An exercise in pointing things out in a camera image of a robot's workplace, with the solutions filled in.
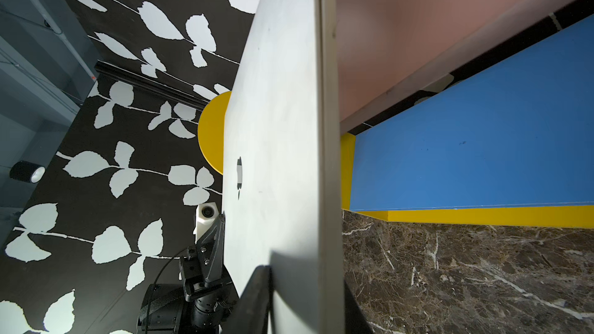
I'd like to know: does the yellow shelf with blue board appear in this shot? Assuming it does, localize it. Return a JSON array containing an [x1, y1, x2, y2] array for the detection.
[[196, 0, 594, 230]]

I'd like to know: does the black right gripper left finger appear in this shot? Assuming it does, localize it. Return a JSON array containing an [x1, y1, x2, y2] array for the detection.
[[222, 265, 273, 334]]

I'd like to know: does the silver laptop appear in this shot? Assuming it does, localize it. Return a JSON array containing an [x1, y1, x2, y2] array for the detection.
[[222, 0, 345, 333]]

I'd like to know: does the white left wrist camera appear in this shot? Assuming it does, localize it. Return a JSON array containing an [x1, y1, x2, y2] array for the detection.
[[193, 202, 220, 243]]

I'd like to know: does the black ceiling spotlight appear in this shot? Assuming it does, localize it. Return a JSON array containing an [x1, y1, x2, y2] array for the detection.
[[9, 161, 46, 183]]

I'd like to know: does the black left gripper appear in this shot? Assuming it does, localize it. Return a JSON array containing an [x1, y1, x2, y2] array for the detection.
[[179, 215, 238, 302]]

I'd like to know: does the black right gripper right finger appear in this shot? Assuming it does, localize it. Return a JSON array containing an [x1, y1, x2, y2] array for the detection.
[[343, 281, 374, 334]]

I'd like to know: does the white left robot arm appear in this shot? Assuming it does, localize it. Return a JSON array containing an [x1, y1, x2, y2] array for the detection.
[[137, 215, 238, 333]]

